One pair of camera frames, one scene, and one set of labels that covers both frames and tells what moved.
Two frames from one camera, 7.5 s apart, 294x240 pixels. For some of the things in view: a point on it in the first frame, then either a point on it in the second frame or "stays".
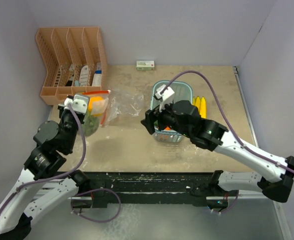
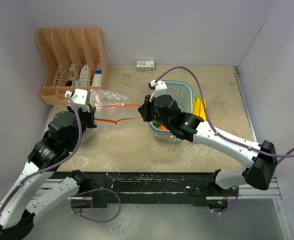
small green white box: [145, 65] stays
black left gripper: [62, 110] to [88, 115]
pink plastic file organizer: [76, 61] stays
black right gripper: [151, 115] to [146, 108]
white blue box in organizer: [97, 78] stays
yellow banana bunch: [201, 103] stays
